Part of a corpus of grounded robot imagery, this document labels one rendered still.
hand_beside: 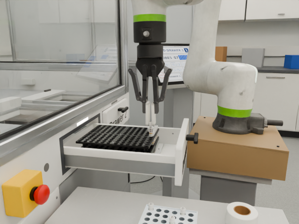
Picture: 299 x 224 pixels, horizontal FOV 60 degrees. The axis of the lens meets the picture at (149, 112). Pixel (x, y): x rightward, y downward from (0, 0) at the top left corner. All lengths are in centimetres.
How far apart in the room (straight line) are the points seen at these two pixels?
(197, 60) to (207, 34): 10
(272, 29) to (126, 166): 389
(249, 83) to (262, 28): 344
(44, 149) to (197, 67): 63
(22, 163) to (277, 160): 72
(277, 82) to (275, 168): 285
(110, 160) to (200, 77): 49
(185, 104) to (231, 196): 85
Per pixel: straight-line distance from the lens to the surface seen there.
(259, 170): 93
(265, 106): 376
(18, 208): 60
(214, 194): 106
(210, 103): 374
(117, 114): 115
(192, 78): 103
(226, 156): 91
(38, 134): 68
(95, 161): 75
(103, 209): 73
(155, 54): 73
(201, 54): 104
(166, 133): 93
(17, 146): 63
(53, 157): 74
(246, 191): 105
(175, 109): 171
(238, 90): 96
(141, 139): 79
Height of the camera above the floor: 117
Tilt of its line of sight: 14 degrees down
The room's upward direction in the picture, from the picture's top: straight up
